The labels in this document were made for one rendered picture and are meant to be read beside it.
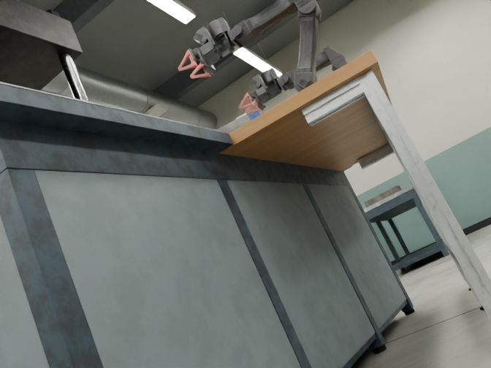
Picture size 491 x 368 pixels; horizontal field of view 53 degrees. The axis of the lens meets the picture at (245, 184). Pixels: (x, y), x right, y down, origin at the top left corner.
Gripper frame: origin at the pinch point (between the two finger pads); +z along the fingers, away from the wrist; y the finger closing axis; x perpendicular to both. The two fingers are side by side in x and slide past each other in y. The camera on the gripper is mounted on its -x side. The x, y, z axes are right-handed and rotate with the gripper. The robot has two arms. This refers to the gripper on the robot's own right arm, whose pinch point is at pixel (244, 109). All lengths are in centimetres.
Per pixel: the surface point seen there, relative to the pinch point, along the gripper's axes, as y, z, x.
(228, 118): -630, 177, -256
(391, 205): -326, -25, 50
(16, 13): 58, 60, -72
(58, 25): 34, 57, -75
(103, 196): 142, 0, 58
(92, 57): -321, 231, -313
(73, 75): 32, 61, -48
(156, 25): -345, 134, -312
